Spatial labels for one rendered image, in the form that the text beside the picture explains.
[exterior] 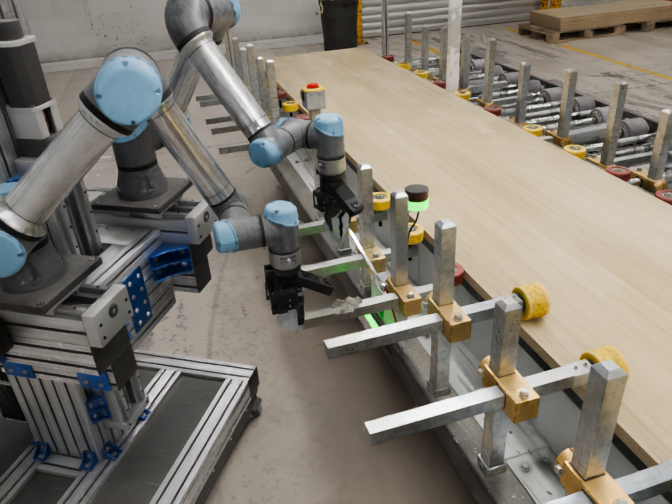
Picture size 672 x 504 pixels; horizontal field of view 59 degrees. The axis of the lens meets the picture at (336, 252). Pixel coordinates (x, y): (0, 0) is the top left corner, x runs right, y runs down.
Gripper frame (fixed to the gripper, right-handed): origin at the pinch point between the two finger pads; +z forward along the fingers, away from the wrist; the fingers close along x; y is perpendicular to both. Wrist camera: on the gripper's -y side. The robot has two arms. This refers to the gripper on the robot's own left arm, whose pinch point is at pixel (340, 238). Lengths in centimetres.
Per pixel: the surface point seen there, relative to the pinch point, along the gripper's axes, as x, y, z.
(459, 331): 9, -53, -1
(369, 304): 8.3, -22.1, 7.5
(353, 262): -4.1, -0.2, 9.5
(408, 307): 0.8, -28.8, 8.5
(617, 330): -22, -72, 3
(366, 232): -10.8, 1.3, 2.5
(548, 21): -673, 397, 69
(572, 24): -680, 364, 71
